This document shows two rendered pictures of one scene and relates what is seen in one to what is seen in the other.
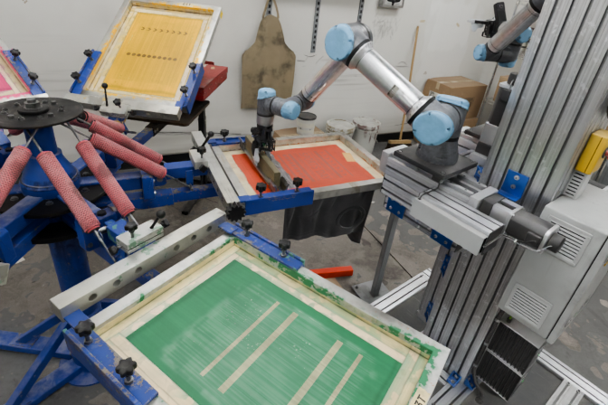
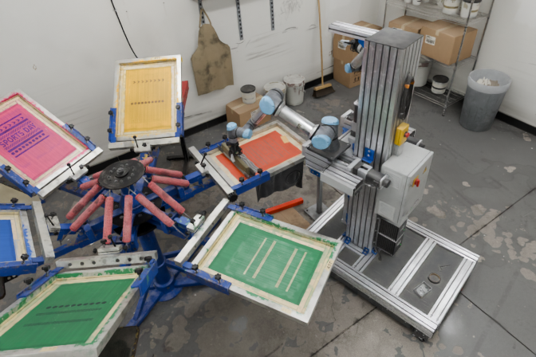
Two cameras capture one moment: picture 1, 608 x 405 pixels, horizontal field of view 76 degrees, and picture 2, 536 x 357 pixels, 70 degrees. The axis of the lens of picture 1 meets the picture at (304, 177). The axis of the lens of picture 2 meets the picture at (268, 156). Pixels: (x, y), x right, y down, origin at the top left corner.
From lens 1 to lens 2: 136 cm
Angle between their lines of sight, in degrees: 10
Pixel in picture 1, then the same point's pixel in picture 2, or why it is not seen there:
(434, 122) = (321, 140)
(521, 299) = (383, 207)
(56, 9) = (57, 67)
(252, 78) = (202, 72)
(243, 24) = (187, 36)
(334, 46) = (265, 108)
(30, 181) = not seen: hidden behind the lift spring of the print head
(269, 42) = (208, 44)
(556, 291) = (396, 202)
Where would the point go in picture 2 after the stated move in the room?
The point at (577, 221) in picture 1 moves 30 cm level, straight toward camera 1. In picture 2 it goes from (395, 170) to (377, 198)
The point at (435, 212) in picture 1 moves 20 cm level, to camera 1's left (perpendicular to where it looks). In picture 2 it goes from (331, 178) to (301, 182)
